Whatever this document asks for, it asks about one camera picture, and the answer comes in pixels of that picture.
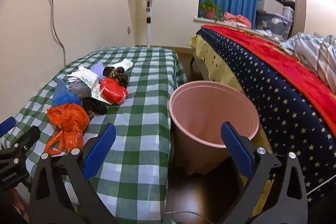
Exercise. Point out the green checked tablecloth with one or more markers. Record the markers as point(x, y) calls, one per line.
point(147, 108)

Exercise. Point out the potted green plant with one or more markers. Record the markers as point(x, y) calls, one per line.
point(210, 13)

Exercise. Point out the plaid quilt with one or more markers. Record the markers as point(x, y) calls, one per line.
point(309, 53)

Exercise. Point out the pink folded clothes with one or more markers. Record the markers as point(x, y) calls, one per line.
point(236, 18)

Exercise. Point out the white cloth piece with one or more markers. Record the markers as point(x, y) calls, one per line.
point(124, 64)

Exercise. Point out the red blanket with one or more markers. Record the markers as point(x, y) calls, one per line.
point(275, 56)

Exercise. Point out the orange plastic bag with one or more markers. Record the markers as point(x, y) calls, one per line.
point(68, 119)

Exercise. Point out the red cap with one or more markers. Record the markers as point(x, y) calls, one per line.
point(113, 91)

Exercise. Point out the blue plastic bag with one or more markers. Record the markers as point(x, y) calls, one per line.
point(61, 96)

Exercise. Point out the white cardboard box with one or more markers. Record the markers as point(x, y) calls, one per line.
point(270, 5)

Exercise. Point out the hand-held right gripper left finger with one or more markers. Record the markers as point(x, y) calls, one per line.
point(102, 145)

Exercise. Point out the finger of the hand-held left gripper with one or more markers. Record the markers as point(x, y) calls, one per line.
point(7, 125)
point(27, 136)

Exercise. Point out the navy star printed blanket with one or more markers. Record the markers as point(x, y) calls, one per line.
point(262, 77)

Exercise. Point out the black plastic bag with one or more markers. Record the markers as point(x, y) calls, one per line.
point(95, 106)

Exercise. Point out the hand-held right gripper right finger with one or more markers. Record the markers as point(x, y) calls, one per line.
point(236, 148)

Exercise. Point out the pink plastic bin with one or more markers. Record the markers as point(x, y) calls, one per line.
point(210, 113)

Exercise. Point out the grey plastic bag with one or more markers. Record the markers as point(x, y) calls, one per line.
point(78, 88)

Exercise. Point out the white crumpled cloth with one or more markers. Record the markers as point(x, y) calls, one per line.
point(263, 32)

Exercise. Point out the small white printed carton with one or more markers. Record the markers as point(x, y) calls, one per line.
point(95, 94)

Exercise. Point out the clear storage boxes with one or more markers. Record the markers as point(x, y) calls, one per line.
point(273, 26)

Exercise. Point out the dark patterned wrapper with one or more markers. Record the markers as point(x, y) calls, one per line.
point(115, 74)

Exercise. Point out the yellow star printed sheet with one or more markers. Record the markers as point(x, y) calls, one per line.
point(204, 50)

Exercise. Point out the bubble wrap sheet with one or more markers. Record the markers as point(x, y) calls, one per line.
point(99, 68)

